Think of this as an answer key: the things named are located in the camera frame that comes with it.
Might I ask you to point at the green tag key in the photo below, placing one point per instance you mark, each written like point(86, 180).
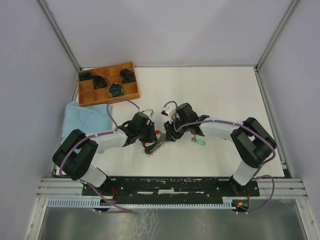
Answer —
point(198, 141)

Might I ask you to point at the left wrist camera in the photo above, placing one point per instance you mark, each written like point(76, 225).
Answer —
point(148, 112)

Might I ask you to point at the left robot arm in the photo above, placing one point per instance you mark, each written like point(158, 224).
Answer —
point(74, 156)

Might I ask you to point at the black coil with green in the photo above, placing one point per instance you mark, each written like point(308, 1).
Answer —
point(115, 90)

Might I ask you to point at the black coil top left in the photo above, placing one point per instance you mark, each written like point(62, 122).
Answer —
point(84, 76)

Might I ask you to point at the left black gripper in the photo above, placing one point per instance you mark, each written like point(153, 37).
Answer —
point(152, 137)

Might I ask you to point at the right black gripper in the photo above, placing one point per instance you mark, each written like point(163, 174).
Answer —
point(171, 134)

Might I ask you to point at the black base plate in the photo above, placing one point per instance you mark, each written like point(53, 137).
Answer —
point(140, 190)

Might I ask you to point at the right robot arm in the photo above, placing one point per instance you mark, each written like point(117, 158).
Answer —
point(254, 144)

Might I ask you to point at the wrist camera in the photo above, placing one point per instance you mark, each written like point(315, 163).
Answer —
point(148, 112)
point(168, 113)

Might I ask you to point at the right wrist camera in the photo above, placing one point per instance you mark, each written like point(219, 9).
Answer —
point(168, 113)

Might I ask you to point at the light blue cloth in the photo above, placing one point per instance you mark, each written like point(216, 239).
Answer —
point(90, 119)

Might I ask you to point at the black coil top right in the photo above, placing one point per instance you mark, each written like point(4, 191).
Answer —
point(127, 76)

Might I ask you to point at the wooden compartment tray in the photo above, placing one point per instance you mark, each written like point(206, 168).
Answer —
point(88, 96)

